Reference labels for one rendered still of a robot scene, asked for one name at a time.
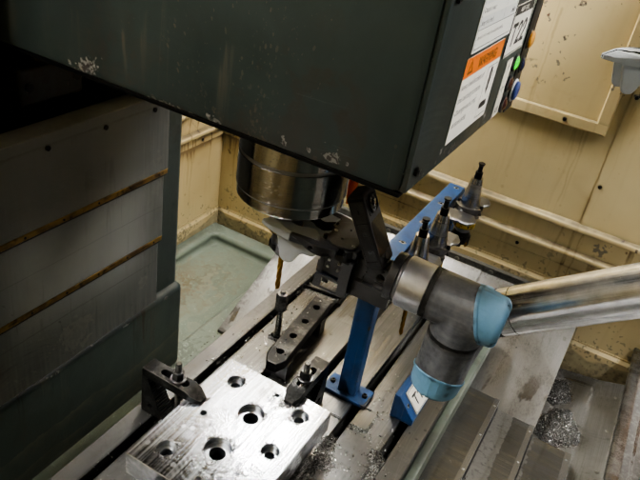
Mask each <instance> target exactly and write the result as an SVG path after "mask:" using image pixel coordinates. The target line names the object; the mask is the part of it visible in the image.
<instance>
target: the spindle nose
mask: <svg viewBox="0 0 640 480"><path fill-rule="evenodd" d="M349 181H350V180H349V179H348V178H345V177H342V176H340V175H337V174H335V173H332V172H329V171H327V170H323V169H320V168H317V167H315V166H313V165H311V164H308V163H305V162H303V161H300V160H298V159H295V158H292V157H290V156H287V155H286V154H283V153H281V152H278V151H275V150H271V149H269V148H266V147H263V146H261V145H258V144H256V143H253V142H251V141H249V140H246V139H244V138H241V137H239V146H238V156H237V167H236V182H237V183H236V190H237V193H238V195H239V196H240V198H241V199H242V200H243V201H244V202H245V203H246V204H247V205H249V206H250V207H251V208H253V209H255V210H257V211H259V212H262V213H264V214H266V215H269V216H272V217H276V218H280V219H285V220H293V221H309V220H317V219H321V218H325V217H327V216H330V215H332V214H334V213H336V212H337V211H339V210H340V209H341V207H342V206H343V204H344V199H345V197H346V195H347V191H348V186H349Z"/></svg>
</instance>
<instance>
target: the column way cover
mask: <svg viewBox="0 0 640 480"><path fill-rule="evenodd" d="M169 125H170V110H167V109H165V108H162V107H160V106H157V105H154V104H152V103H150V102H148V101H145V100H142V99H140V98H137V97H135V96H132V95H129V94H125V95H122V96H119V97H115V98H112V99H110V100H107V101H104V102H100V103H97V104H94V105H91V106H88V107H85V108H82V109H79V110H74V111H71V112H68V113H64V114H61V115H58V116H55V117H52V118H50V119H46V120H43V121H40V122H37V123H34V124H30V125H27V126H25V127H22V128H19V129H16V130H10V131H7V132H4V133H1V134H0V407H1V406H2V405H3V404H5V403H6V402H8V401H9V400H11V398H13V397H14V396H16V395H17V394H19V393H20V392H21V391H23V390H25V389H26V388H28V387H29V386H31V385H32V384H34V383H35V382H37V381H38V380H40V379H41V378H42V377H44V376H45V375H47V374H48V373H50V372H51V371H53V370H55V369H56V368H58V367H59V366H60V365H62V364H63V363H65V362H66V361H68V360H69V359H71V358H72V357H73V356H74V355H76V354H77V353H78V352H80V351H81V350H83V349H85V348H86V347H88V346H89V345H91V344H92V343H93V342H95V341H96V340H98V339H99V338H101V337H102V336H104V335H105V334H106V333H108V332H109V331H111V330H113V329H114V328H116V327H117V326H119V325H120V324H122V323H123V322H125V321H126V320H128V319H129V318H131V317H132V316H133V315H134V314H135V313H137V312H138V311H140V310H142V309H143V308H145V307H146V306H148V305H149V304H151V303H152V302H154V301H155V300H156V282H157V243H159V242H160V240H162V209H163V176H165V175H167V173H168V156H169Z"/></svg>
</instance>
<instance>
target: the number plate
mask: <svg viewBox="0 0 640 480"><path fill-rule="evenodd" d="M406 395H407V397H408V399H409V401H410V404H411V406H412V408H413V410H414V412H415V414H418V412H419V411H420V409H421V408H422V407H423V405H424V404H425V402H426V400H427V399H428V397H425V396H424V395H422V394H421V393H419V392H418V391H417V390H416V388H415V387H414V386H413V384H411V386H410V388H409V389H408V391H407V392H406Z"/></svg>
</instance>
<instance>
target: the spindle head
mask: <svg viewBox="0 0 640 480"><path fill-rule="evenodd" d="M536 1H537V0H535V3H534V6H533V9H532V12H531V16H530V20H531V17H532V14H533V10H534V7H535V4H536ZM484 3H485V0H0V45H2V46H4V47H7V48H9V49H12V50H16V51H19V52H21V53H24V54H26V55H28V56H31V57H33V58H36V59H39V60H41V61H44V62H46V63H49V64H52V65H54V66H56V67H58V68H61V69H63V70H68V71H70V72H73V73H75V74H78V75H81V76H83V77H86V78H88V79H90V80H93V81H95V82H98V83H100V84H103V85H106V86H108V87H111V88H113V89H116V90H120V91H122V92H124V93H127V94H129V95H132V96H135V97H137V98H140V99H142V100H145V101H148V102H150V103H152V104H154V105H157V106H160V107H162V108H165V109H167V110H172V111H174V112H177V113H179V114H182V115H184V116H187V117H189V118H191V119H194V120H196V121H199V122H202V123H204V124H207V125H209V126H212V127H215V128H217V129H220V130H223V131H226V132H228V133H231V134H233V135H236V136H238V137H241V138H244V139H246V140H249V141H251V142H253V143H256V144H258V145H261V146H263V147H266V148H269V149H271V150H275V151H278V152H281V153H283V154H286V155H287V156H290V157H292V158H295V159H298V160H300V161H303V162H305V163H308V164H311V165H313V166H315V167H317V168H320V169H323V170H327V171H329V172H332V173H335V174H337V175H340V176H342V177H345V178H348V179H349V180H352V181H354V182H357V183H359V184H362V185H365V186H367V187H370V188H372V189H375V190H379V191H382V192H384V193H386V194H389V195H391V196H394V197H396V198H399V197H400V196H401V195H402V194H403V193H406V192H407V191H408V190H410V189H411V188H412V187H413V186H414V185H415V184H416V183H418V182H419V181H420V180H421V179H422V178H423V177H424V176H426V175H427V174H428V173H429V172H430V171H431V170H433V169H434V168H435V167H436V166H437V165H438V164H440V163H441V162H442V161H443V160H444V159H445V158H446V157H448V156H449V155H450V154H451V153H452V152H453V151H454V150H456V149H457V148H458V147H459V146H460V145H461V144H463V143H464V142H465V141H466V140H467V139H468V138H469V137H471V136H472V135H473V134H474V133H475V132H476V131H477V130H479V129H480V128H481V127H482V126H483V125H484V124H486V123H487V122H488V121H489V120H490V116H491V113H492V109H493V106H494V103H495V99H496V96H497V93H498V90H499V87H500V84H501V80H502V77H503V74H504V70H505V67H506V65H507V61H509V60H510V59H511V58H512V57H513V59H514V56H515V55H516V54H517V53H521V50H522V48H523V44H524V41H525V38H526V35H527V31H528V28H529V25H530V20H529V23H528V27H527V30H526V33H525V36H524V40H523V43H522V46H521V47H520V48H519V49H517V50H515V51H514V52H512V53H511V54H509V55H508V56H506V57H505V58H503V59H502V56H503V52H504V49H505V46H506V43H507V40H508V36H509V34H507V35H505V36H503V37H501V38H500V39H498V40H496V41H494V42H493V43H491V44H489V45H487V46H486V47H484V48H482V49H481V50H479V51H477V52H476V53H474V54H470V53H471V49H472V46H473V42H474V38H475V34H476V32H477V28H478V24H479V21H480V17H481V13H482V9H483V7H484ZM504 38H506V40H505V43H504V47H503V49H502V52H501V56H500V59H499V63H498V66H497V69H496V73H495V75H494V79H493V82H492V85H491V89H490V95H489V98H488V102H487V105H486V107H485V111H484V114H483V115H481V116H480V117H479V118H478V119H476V120H475V121H474V122H473V123H472V124H470V125H469V126H468V127H467V128H466V129H464V130H463V131H462V132H461V133H459V134H458V135H457V136H456V137H455V138H453V139H452V140H451V141H450V142H449V143H448V144H447V145H446V146H445V142H446V138H447V135H448V131H449V127H450V121H451V118H452V114H453V110H454V107H455V103H456V99H457V95H458V92H459V89H460V85H461V81H462V78H463V74H464V70H465V66H466V64H467V60H468V59H470V58H472V56H474V55H476V54H478V53H479V52H481V51H483V50H485V49H487V48H489V47H490V46H492V45H494V44H495V43H497V42H499V41H501V40H502V39H504Z"/></svg>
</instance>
